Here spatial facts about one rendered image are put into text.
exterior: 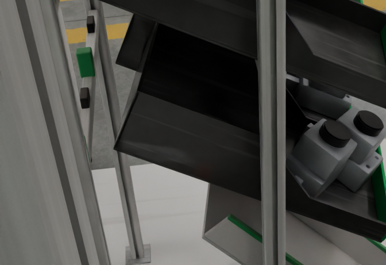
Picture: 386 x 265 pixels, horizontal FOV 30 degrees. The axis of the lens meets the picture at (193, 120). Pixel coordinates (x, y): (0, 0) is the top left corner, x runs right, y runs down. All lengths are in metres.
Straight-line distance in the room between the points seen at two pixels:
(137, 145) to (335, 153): 0.19
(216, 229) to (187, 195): 0.54
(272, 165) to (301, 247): 0.25
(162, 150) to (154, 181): 0.64
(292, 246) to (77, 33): 2.81
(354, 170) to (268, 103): 0.20
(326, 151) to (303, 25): 0.12
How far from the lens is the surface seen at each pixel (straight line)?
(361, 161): 0.75
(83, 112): 0.72
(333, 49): 0.67
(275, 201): 0.67
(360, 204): 0.76
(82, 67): 0.77
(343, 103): 0.86
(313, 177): 0.71
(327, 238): 0.92
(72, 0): 3.89
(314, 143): 0.70
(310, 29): 0.68
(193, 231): 1.21
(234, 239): 0.74
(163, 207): 1.26
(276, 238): 0.70
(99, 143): 2.82
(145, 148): 0.67
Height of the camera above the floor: 1.72
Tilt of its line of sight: 37 degrees down
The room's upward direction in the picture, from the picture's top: 5 degrees counter-clockwise
